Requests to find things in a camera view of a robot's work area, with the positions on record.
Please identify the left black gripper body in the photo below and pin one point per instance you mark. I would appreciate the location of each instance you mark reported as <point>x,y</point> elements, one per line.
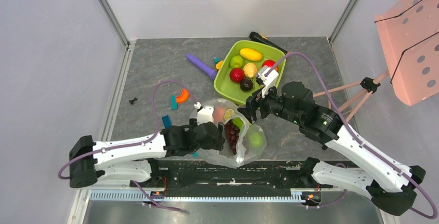
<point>217,144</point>

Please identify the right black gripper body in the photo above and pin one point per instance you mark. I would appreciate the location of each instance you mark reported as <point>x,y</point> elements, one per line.
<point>260,105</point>

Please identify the green starfruit piece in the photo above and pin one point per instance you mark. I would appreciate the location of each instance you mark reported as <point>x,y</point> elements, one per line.
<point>238,122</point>

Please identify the clear plastic bag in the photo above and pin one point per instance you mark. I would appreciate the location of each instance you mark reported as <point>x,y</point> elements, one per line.
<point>244,142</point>

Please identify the green plastic tray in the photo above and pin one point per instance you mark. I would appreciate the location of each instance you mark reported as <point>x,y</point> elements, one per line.
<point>230,90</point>

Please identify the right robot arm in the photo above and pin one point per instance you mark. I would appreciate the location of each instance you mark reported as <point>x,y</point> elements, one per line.
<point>390,185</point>

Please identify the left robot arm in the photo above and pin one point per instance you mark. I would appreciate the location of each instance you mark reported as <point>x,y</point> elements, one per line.
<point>92,161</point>

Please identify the lemon slice in bag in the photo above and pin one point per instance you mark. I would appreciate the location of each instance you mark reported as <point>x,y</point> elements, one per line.
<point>228,114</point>

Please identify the dark red grapes in bag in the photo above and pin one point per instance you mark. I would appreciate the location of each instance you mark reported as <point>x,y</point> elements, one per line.
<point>232,134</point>

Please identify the dark purple fake plum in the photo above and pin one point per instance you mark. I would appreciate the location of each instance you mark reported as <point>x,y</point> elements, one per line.
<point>246,85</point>

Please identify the green fruit in bag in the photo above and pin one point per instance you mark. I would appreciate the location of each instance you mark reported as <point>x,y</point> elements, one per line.
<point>256,139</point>

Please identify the red fake pomegranate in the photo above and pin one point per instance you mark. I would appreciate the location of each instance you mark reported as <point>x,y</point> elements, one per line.
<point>236,75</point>

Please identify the yellow fake pear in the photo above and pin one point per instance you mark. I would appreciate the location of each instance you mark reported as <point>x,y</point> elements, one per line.
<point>250,70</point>

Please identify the red fake apple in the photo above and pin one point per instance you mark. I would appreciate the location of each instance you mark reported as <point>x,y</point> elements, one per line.
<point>268,63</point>

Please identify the green fake apple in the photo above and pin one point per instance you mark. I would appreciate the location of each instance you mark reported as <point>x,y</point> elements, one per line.
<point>236,62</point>

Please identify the yellow fake mango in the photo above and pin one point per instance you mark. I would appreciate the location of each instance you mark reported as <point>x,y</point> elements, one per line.
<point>251,54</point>

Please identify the blue rectangular block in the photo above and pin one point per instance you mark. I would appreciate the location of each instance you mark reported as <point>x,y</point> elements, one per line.
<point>166,121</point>

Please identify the teal long block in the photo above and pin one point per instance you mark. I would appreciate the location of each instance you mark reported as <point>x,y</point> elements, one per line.
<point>174,103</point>

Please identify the orange curved toy piece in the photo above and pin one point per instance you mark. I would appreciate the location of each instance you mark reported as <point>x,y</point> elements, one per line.
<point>184,96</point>

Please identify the orange yellow toy piece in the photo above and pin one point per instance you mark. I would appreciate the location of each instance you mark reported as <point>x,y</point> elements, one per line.
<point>218,65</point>

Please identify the black flashlight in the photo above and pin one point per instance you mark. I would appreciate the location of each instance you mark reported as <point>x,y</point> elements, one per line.
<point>254,36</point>

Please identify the small black screw piece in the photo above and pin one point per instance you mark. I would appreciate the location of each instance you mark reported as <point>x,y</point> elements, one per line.
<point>132,101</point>

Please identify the pink perforated music stand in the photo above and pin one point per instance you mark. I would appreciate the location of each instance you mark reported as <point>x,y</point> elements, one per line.
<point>408,39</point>

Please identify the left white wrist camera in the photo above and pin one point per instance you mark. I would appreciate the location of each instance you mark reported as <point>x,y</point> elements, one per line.
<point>205,114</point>

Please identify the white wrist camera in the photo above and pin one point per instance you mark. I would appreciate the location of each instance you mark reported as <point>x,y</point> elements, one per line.
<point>205,114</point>
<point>266,77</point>

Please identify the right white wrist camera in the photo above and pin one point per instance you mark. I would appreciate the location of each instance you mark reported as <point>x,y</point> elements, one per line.
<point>266,77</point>

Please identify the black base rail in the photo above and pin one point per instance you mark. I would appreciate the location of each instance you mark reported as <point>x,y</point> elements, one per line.
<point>196,178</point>

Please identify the purple plastic handle tool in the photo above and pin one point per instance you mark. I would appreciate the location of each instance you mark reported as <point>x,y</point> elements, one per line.
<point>212,73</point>

